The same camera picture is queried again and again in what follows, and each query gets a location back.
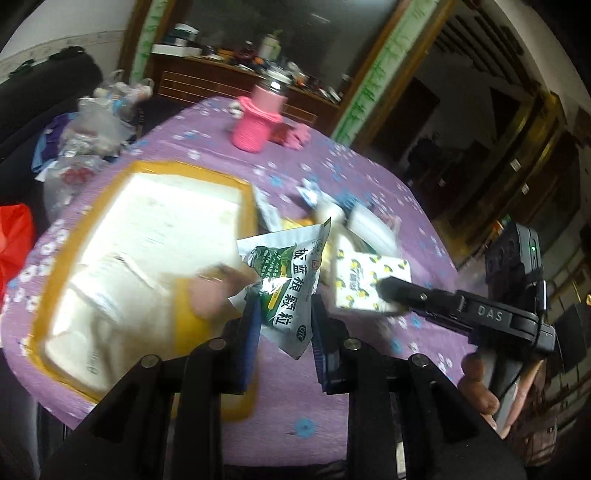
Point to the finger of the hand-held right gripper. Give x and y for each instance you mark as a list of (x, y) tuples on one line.
[(415, 297)]

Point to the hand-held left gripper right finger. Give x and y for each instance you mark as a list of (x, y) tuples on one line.
[(318, 355)]

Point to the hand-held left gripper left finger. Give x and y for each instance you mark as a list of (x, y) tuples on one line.
[(249, 339)]

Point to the lemon print tissue pack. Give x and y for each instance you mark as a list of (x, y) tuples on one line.
[(355, 277)]

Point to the green and white medicine sachet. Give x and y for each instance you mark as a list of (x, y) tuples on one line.
[(286, 286)]

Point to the yellow cardboard box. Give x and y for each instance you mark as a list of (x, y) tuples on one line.
[(175, 221)]

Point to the person's right hand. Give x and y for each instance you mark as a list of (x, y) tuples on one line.
[(480, 383)]

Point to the stack of white packets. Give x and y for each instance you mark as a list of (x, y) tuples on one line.
[(369, 226)]

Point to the purple floral tablecloth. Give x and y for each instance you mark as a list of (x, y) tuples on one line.
[(369, 184)]

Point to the white and blue packet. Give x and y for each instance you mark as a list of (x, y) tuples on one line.
[(314, 190)]

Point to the dark wooden shelf unit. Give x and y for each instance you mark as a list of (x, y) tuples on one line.
[(545, 152)]

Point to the bottle in pink knitted sleeve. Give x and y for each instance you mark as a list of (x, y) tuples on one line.
[(254, 124)]

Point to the clear bag with red print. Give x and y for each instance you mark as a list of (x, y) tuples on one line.
[(71, 175)]

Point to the red plastic bag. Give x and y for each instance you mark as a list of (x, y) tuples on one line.
[(14, 249)]

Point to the clear plastic bag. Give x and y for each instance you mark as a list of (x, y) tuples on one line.
[(92, 127)]

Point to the wooden cabinet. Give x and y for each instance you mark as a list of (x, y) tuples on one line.
[(198, 78)]

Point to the clutter of small items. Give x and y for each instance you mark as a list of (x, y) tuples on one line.
[(277, 69)]

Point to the bag of plastic bottles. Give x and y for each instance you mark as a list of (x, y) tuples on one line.
[(124, 90)]

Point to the blue and purple cloth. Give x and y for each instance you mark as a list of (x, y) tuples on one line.
[(51, 141)]

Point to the white thermos bottle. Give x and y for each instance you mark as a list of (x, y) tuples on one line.
[(272, 46)]

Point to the flat white box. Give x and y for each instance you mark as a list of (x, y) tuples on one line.
[(171, 49)]

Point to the teal and white box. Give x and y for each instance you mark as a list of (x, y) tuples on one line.
[(182, 35)]

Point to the black sofa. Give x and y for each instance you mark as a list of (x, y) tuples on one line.
[(27, 106)]

